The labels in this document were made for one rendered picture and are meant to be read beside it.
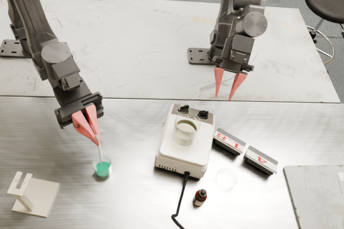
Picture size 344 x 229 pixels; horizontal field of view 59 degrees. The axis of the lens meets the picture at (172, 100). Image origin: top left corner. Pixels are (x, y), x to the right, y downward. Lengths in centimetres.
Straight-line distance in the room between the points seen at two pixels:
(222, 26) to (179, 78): 21
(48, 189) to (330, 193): 72
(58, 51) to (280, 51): 80
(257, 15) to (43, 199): 65
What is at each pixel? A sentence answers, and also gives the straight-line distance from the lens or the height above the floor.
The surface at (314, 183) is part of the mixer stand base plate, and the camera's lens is 93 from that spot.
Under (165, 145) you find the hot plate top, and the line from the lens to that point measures 75.
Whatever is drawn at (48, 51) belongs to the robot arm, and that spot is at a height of 118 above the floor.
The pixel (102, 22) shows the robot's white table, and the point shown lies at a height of 90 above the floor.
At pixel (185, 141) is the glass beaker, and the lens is 72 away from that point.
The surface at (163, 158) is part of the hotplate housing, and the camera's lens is 76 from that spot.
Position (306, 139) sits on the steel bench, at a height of 90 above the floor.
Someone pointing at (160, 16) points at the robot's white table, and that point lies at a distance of 119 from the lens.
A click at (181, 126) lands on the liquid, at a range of 74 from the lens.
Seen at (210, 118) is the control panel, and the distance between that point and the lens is 86.
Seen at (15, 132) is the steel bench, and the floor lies 90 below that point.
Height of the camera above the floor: 166
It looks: 54 degrees down
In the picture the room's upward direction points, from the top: 12 degrees clockwise
